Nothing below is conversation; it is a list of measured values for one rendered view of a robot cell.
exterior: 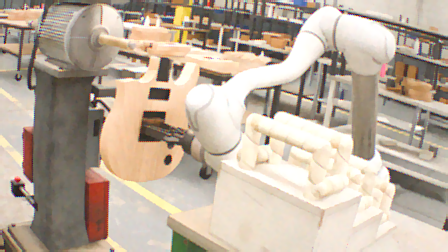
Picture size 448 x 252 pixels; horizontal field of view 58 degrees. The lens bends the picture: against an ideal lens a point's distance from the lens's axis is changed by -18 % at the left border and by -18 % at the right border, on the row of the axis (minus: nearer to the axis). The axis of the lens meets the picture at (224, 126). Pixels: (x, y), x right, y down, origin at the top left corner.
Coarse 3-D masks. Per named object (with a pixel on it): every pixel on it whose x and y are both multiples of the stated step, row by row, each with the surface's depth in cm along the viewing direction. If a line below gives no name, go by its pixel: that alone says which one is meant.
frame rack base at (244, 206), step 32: (224, 160) 98; (224, 192) 97; (256, 192) 91; (288, 192) 85; (352, 192) 89; (224, 224) 98; (256, 224) 91; (288, 224) 85; (320, 224) 80; (352, 224) 91
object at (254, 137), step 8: (248, 128) 93; (248, 136) 93; (256, 136) 93; (248, 144) 93; (256, 144) 93; (248, 152) 93; (256, 152) 94; (240, 160) 95; (248, 160) 94; (248, 168) 94
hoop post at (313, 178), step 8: (320, 152) 81; (328, 152) 81; (312, 160) 82; (320, 160) 81; (328, 160) 82; (312, 168) 82; (320, 168) 81; (312, 176) 82; (320, 176) 82; (312, 184) 82; (304, 192) 84
